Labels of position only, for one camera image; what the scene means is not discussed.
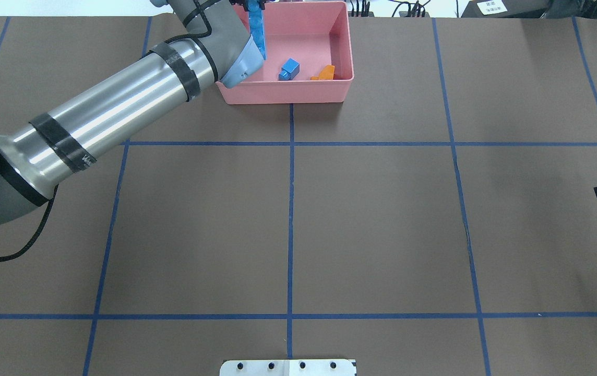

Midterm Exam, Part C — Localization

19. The small blue block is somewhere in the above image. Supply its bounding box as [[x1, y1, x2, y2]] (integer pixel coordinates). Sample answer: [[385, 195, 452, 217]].
[[278, 58, 301, 81]]

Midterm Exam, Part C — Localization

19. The long blue block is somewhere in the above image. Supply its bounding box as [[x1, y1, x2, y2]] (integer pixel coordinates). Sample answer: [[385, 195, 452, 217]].
[[246, 1, 267, 60]]

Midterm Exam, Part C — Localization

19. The pink plastic box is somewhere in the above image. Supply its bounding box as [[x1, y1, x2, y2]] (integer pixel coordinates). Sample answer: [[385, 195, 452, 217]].
[[217, 2, 354, 105]]

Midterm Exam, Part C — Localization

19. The orange block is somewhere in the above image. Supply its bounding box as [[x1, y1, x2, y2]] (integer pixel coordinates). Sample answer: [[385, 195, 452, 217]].
[[310, 64, 335, 80]]

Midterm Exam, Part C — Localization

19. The white mounting plate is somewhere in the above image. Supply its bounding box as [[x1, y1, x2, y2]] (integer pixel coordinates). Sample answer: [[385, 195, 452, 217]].
[[219, 359, 357, 375]]

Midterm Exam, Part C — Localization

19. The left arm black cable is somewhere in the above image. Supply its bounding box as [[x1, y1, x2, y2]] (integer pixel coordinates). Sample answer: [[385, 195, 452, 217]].
[[0, 185, 59, 264]]

